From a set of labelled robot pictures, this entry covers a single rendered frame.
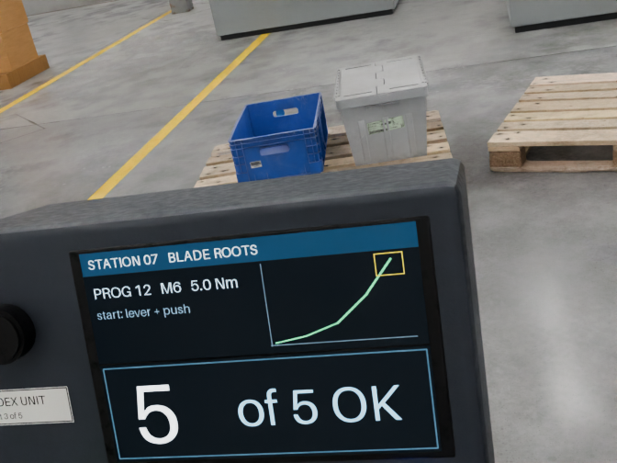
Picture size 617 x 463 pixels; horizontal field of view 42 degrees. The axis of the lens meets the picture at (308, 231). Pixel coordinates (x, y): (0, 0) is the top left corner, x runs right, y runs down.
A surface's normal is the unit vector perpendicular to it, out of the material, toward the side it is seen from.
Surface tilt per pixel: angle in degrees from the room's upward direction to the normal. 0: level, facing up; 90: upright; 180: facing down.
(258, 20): 90
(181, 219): 52
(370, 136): 95
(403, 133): 95
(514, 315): 0
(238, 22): 90
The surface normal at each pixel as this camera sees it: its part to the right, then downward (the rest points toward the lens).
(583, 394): -0.18, -0.90
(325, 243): -0.21, 0.19
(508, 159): -0.43, 0.47
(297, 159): -0.06, 0.43
